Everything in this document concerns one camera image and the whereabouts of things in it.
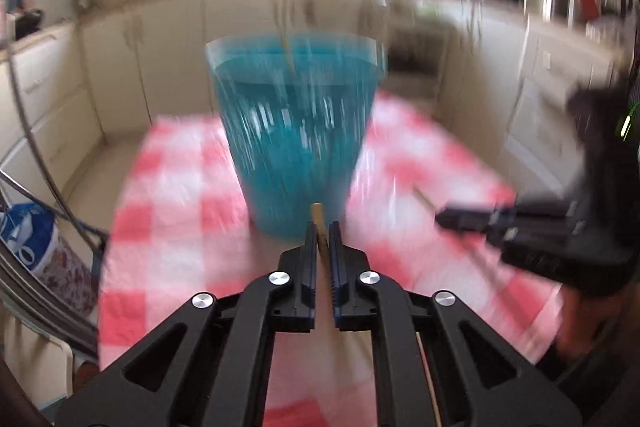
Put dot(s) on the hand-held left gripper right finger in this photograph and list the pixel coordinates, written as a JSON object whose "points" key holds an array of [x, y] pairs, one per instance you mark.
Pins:
{"points": [[336, 279]]}

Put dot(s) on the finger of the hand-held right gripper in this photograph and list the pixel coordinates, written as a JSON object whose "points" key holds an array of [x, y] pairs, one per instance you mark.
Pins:
{"points": [[470, 218], [540, 249]]}

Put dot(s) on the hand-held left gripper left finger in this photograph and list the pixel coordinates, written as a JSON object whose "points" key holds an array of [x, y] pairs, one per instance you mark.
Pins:
{"points": [[309, 287]]}

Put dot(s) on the wooden chopstick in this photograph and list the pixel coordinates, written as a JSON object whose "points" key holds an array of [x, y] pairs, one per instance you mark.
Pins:
{"points": [[425, 198], [318, 218]]}

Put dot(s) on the teal plastic utensil cup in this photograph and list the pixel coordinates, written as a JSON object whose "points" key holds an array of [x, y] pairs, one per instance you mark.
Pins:
{"points": [[290, 147]]}

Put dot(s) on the person's right forearm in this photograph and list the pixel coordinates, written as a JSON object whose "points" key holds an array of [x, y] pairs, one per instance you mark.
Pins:
{"points": [[585, 322]]}

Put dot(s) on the white drawer unit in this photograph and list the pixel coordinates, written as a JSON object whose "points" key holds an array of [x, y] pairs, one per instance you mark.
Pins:
{"points": [[555, 72]]}

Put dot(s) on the red checkered tablecloth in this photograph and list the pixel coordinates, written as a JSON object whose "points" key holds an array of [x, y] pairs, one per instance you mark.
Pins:
{"points": [[170, 217]]}

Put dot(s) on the white kitchen trolley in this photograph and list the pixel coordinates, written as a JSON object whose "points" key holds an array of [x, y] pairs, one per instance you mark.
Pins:
{"points": [[417, 62]]}

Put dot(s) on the floral cloth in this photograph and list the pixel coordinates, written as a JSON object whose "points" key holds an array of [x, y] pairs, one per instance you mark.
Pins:
{"points": [[70, 272]]}

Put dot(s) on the cream base cabinets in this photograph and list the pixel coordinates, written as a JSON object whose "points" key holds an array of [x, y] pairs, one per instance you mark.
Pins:
{"points": [[170, 52]]}

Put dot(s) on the blue white plastic bag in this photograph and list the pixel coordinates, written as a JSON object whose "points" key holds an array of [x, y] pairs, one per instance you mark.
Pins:
{"points": [[25, 237]]}

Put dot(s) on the cream drawer cabinet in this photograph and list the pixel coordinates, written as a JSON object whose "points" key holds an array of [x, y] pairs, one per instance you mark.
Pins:
{"points": [[45, 92]]}

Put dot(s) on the dark metal frame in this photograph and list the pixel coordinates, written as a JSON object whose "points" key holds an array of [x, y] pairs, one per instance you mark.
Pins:
{"points": [[45, 302]]}

